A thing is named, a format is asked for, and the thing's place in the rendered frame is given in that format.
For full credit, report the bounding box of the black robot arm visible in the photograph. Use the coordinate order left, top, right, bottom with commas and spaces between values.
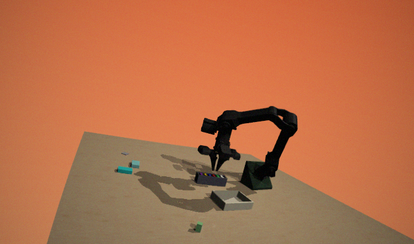
201, 106, 298, 179

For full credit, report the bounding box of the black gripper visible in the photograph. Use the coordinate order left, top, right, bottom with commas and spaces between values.
198, 136, 240, 171

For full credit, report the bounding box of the teal rectangular block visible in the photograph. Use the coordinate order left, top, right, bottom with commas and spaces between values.
118, 166, 132, 174
131, 160, 140, 168

